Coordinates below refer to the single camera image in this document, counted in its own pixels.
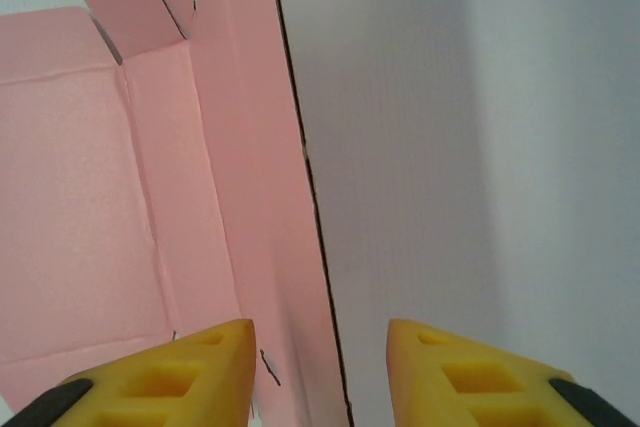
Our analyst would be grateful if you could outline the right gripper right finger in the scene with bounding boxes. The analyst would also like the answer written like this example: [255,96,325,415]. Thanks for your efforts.
[386,317,640,427]

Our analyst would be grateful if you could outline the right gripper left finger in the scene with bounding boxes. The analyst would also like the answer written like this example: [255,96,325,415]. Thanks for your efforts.
[0,317,258,427]

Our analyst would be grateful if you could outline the pink cloth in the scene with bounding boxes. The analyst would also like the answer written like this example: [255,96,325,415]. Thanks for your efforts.
[0,0,356,427]

